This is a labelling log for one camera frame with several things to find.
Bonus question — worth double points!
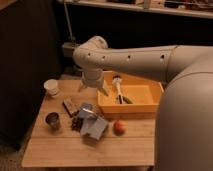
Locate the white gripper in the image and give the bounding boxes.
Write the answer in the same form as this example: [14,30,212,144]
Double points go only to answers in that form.
[78,69,109,96]

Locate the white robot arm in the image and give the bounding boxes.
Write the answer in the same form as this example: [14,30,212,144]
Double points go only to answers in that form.
[73,36,213,171]

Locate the white paper cup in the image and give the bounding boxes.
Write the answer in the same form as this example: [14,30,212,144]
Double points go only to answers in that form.
[44,79,59,97]

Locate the metal cup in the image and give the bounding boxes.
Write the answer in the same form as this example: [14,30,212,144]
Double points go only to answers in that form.
[45,112,61,131]

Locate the silver foil packet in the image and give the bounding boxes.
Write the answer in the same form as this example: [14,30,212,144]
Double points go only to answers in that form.
[78,103,97,119]

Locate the dark grape bunch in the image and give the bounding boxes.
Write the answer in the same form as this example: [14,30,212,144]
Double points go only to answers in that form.
[71,116,83,131]

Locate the orange fruit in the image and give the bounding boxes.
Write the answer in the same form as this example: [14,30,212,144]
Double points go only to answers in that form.
[113,120,126,135]

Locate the wooden table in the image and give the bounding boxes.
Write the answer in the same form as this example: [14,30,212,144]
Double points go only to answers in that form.
[22,80,155,168]

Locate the yellow plastic bin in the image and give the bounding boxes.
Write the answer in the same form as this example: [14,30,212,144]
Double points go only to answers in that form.
[97,71,164,113]

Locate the white handled brush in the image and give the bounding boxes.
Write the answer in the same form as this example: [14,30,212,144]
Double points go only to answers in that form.
[112,75,123,104]

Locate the metal shelf rail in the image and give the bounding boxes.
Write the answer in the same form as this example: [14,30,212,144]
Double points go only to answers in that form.
[62,42,78,57]

